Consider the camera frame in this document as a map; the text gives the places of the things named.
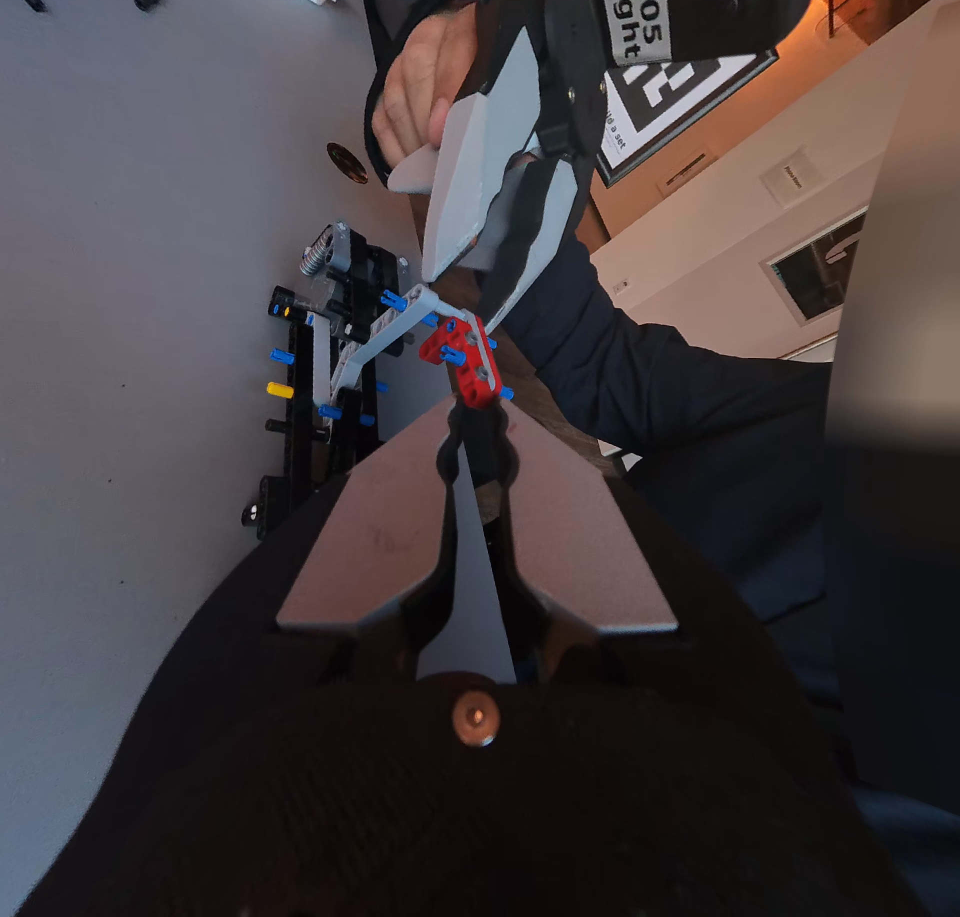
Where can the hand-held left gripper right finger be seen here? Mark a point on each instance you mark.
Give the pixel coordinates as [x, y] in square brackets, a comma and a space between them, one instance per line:
[585, 549]

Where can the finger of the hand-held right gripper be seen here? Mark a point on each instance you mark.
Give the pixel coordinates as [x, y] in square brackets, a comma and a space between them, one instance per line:
[469, 182]
[551, 227]

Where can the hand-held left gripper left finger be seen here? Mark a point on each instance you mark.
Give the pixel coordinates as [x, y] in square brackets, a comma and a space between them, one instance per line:
[367, 542]

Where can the black grey red lego assembly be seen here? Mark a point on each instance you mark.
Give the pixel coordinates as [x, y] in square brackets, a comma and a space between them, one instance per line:
[300, 444]

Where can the person's right forearm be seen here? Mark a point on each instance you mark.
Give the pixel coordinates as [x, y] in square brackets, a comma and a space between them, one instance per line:
[675, 384]

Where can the person's right hand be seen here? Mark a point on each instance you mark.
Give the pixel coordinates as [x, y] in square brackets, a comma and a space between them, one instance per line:
[420, 84]

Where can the framed marker sign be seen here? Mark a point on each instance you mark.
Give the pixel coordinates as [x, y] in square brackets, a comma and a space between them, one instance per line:
[675, 107]

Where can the round dark table grommet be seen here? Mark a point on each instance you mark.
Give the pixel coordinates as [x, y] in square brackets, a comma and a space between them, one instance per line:
[347, 163]

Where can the person's dark clothing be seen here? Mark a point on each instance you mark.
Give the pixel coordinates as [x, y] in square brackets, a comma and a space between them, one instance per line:
[720, 549]

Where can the white wall sign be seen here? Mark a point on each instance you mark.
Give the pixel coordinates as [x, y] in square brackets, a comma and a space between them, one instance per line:
[789, 176]

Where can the framed wall window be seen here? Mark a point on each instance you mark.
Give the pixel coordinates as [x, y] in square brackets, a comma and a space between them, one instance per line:
[817, 272]

